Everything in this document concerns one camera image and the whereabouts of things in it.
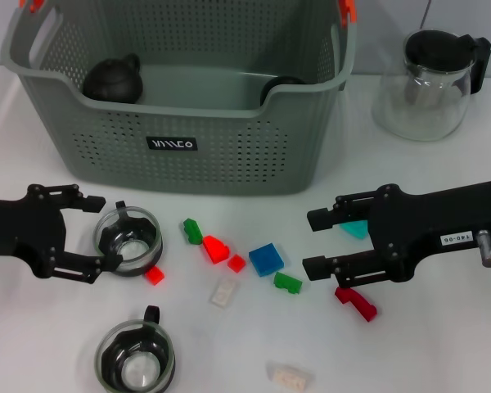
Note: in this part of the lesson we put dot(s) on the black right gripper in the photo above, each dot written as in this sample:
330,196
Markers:
425,225

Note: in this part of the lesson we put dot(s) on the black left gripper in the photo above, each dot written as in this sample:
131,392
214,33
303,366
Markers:
20,227

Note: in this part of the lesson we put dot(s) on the glass teacup with black holder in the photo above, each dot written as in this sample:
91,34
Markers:
129,249
135,368
278,84

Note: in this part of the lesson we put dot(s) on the grey-green perforated storage bin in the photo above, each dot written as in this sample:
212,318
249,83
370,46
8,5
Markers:
229,163

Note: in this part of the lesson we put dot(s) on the teal square plate brick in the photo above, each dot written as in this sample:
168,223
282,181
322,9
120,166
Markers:
356,230

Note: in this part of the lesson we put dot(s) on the green toy brick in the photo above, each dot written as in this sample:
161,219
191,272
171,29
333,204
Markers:
286,283
193,233

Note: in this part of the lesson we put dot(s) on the blue square plate brick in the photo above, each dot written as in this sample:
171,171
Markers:
266,260

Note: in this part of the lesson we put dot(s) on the dark red curved brick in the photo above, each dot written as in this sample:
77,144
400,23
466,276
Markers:
358,305

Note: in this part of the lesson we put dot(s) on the small red square brick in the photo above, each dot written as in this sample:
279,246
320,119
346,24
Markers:
154,276
236,263

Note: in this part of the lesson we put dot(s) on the large red sloped brick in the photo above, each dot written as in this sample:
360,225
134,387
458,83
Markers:
213,249

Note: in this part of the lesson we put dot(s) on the white flat plate brick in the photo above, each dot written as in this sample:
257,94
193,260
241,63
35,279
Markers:
224,292

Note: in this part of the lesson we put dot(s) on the white long studded brick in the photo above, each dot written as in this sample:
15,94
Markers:
288,376

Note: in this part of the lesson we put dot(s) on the black round teapot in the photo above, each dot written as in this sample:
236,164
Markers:
110,82

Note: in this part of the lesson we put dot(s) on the glass pitcher with black lid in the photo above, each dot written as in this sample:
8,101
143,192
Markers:
421,110

